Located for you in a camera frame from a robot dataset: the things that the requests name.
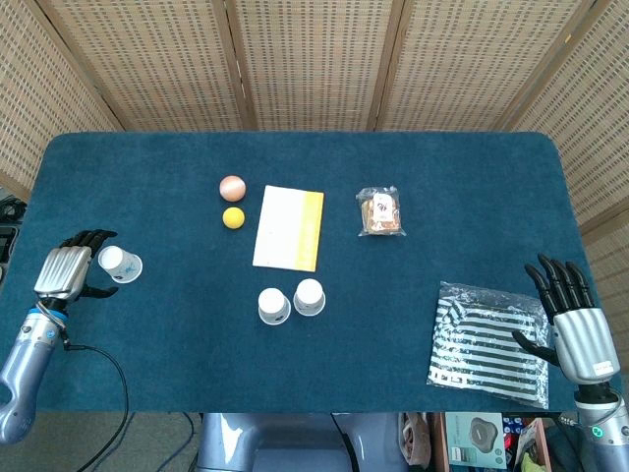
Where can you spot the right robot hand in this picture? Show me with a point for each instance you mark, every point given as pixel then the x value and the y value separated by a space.
pixel 585 344

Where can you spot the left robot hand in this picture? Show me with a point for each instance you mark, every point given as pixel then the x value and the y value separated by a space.
pixel 64 270

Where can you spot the paper cup green flower print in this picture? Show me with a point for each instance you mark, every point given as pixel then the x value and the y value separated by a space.
pixel 309 296

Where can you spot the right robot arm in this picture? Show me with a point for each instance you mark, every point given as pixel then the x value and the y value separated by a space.
pixel 604 442

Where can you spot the paper cup large blue flower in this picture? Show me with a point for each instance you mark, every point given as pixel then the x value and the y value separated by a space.
pixel 120 264

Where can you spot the paper cup fern print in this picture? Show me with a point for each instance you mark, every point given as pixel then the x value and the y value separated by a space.
pixel 273 306

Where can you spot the black electronic equipment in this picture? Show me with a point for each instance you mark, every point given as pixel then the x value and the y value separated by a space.
pixel 7 236

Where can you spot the green striped plastic bag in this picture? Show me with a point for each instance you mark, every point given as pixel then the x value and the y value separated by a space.
pixel 481 344

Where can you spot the teal product box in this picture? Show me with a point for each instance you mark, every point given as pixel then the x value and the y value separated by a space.
pixel 474 437

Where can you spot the dark teal table cloth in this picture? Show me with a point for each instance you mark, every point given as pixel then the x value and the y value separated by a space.
pixel 196 344

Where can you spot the yellow foam ball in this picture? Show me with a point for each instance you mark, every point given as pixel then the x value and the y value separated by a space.
pixel 233 218

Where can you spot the pink wooden ball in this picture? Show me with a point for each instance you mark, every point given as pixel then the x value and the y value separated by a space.
pixel 232 188

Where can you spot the brown cloth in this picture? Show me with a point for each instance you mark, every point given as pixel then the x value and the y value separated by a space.
pixel 415 437

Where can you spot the white and yellow booklet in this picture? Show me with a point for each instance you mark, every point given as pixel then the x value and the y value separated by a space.
pixel 285 228

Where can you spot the bread in clear wrapper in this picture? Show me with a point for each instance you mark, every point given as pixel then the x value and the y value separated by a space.
pixel 381 211

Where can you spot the grey-blue robot torso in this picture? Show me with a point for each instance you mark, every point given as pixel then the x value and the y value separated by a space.
pixel 275 442

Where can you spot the woven rattan folding screen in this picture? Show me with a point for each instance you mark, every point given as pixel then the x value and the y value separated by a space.
pixel 314 59

